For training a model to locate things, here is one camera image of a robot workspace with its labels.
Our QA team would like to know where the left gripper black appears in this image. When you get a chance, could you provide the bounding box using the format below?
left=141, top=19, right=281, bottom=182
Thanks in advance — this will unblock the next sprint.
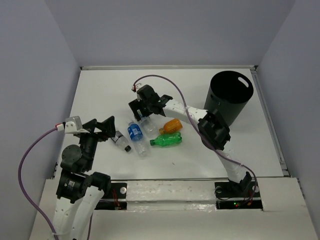
left=78, top=114, right=116, bottom=169

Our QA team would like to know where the clear bottle green white label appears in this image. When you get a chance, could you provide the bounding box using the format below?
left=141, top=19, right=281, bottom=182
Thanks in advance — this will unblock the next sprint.
left=137, top=110, right=158, bottom=138

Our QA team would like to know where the clear bottle black cap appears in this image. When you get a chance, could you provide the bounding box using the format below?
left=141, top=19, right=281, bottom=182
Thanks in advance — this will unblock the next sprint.
left=111, top=130, right=132, bottom=153

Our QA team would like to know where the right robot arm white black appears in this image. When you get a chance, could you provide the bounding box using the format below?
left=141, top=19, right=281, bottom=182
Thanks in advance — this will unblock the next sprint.
left=128, top=84, right=252, bottom=196

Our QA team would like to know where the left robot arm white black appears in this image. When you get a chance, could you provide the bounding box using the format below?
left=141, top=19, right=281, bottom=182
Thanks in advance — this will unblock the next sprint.
left=51, top=116, right=116, bottom=240

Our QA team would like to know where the black plastic bin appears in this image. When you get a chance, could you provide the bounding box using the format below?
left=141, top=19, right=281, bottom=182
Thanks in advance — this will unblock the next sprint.
left=204, top=70, right=254, bottom=126

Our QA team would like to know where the clear bottle blue label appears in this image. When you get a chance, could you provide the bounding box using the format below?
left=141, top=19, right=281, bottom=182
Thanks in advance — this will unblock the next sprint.
left=127, top=121, right=149, bottom=158

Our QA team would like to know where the orange plastic bottle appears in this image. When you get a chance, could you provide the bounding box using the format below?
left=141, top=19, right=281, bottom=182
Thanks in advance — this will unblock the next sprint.
left=159, top=118, right=183, bottom=135

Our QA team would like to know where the green plastic bottle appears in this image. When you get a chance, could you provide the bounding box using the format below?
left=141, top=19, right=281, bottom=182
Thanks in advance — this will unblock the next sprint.
left=149, top=132, right=182, bottom=147

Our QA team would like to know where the white foam front board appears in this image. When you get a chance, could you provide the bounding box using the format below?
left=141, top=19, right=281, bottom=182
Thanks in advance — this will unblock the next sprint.
left=126, top=180, right=217, bottom=212

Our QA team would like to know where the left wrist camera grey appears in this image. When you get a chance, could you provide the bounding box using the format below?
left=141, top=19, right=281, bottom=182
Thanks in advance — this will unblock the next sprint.
left=55, top=116, right=83, bottom=134

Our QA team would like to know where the aluminium table edge rail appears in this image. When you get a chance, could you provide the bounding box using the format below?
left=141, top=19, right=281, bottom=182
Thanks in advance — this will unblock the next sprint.
left=80, top=65, right=258, bottom=71

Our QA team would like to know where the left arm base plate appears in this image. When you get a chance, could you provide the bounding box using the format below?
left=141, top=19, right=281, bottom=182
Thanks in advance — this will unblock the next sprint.
left=95, top=182, right=128, bottom=211

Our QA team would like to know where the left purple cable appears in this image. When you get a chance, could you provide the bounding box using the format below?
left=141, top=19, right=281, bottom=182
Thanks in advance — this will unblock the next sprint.
left=18, top=126, right=93, bottom=240

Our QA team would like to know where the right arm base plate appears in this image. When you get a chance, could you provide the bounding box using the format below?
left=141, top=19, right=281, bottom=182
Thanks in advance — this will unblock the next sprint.
left=214, top=181, right=263, bottom=210

